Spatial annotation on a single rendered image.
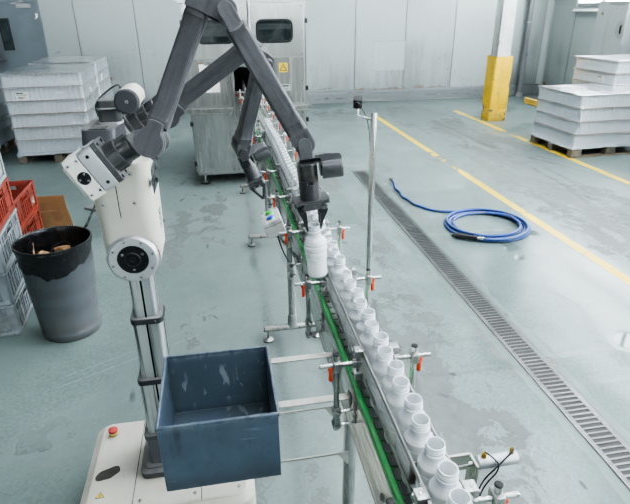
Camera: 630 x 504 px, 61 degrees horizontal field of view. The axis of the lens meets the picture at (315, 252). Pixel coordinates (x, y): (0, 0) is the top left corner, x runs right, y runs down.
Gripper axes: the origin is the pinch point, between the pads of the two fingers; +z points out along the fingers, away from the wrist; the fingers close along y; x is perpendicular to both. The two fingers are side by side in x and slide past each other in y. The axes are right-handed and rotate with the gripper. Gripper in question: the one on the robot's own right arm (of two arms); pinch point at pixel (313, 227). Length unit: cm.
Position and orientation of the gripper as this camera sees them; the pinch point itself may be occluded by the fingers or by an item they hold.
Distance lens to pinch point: 156.2
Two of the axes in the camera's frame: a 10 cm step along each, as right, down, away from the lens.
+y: 9.7, -1.9, 1.5
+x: -2.2, -4.1, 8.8
